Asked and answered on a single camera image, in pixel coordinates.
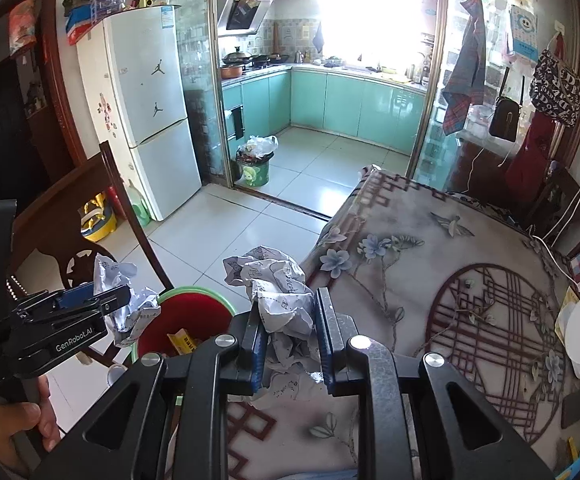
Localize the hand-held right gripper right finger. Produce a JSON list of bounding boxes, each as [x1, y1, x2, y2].
[[314, 287, 554, 480]]

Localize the red hanging bag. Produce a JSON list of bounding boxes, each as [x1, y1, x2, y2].
[[7, 0, 42, 57]]

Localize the green cartoon kitchen bin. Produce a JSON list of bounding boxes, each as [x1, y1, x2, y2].
[[235, 152, 274, 189]]

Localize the black white patterned tote bag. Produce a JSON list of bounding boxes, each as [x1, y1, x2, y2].
[[529, 35, 580, 129]]

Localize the black wok with lid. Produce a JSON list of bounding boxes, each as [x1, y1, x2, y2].
[[220, 45, 254, 68]]

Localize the person's left hand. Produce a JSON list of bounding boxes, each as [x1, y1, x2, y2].
[[0, 375, 64, 477]]

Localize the red bin with green rim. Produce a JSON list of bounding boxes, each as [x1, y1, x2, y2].
[[129, 286, 236, 377]]

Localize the small printed paper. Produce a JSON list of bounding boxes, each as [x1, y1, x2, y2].
[[92, 254, 164, 349]]

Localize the yellow drink carton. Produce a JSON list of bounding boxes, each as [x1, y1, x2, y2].
[[166, 329, 204, 359]]

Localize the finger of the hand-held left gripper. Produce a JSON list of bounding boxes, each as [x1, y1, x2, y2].
[[14, 282, 97, 311], [17, 286, 132, 328]]

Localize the glass-topped dining table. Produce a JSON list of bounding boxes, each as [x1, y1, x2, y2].
[[225, 165, 580, 480]]

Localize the teal kitchen cabinets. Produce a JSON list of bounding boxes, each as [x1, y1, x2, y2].
[[220, 67, 429, 157]]

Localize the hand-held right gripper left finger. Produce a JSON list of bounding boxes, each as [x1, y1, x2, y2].
[[31, 305, 272, 480]]

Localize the clear plastic box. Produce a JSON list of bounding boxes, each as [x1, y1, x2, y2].
[[90, 0, 127, 24]]

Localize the blue red bag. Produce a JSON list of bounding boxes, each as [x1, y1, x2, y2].
[[65, 7, 97, 47]]

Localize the carved dark wooden chair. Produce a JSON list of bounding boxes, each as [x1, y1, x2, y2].
[[9, 140, 172, 372]]

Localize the smiley wall calendar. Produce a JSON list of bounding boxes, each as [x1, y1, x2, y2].
[[509, 4, 539, 62]]

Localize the dark rectangular object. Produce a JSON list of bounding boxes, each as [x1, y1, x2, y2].
[[560, 384, 580, 431]]

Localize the range hood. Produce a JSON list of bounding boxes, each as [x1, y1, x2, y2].
[[217, 0, 276, 37]]

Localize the red hanging garment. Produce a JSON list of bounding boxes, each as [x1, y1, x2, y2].
[[502, 110, 557, 202]]

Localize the yellow toy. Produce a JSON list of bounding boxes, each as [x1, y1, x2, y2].
[[81, 191, 119, 244]]

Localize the plaid hanging cloth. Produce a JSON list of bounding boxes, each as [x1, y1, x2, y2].
[[442, 0, 489, 137]]

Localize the black hanging towel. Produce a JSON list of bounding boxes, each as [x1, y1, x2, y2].
[[225, 105, 246, 142]]

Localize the clear plastic bin bag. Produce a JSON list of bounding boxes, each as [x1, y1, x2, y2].
[[237, 135, 279, 162]]

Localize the large printed paper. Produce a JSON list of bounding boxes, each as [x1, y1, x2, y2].
[[222, 245, 322, 402]]

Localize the black shoulder bag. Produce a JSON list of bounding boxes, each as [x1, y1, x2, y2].
[[488, 66, 527, 144]]

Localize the white refrigerator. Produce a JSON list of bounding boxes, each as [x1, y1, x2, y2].
[[76, 4, 204, 222]]

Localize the dark wooden chair with cushion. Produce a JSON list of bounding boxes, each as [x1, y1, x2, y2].
[[524, 160, 580, 262]]

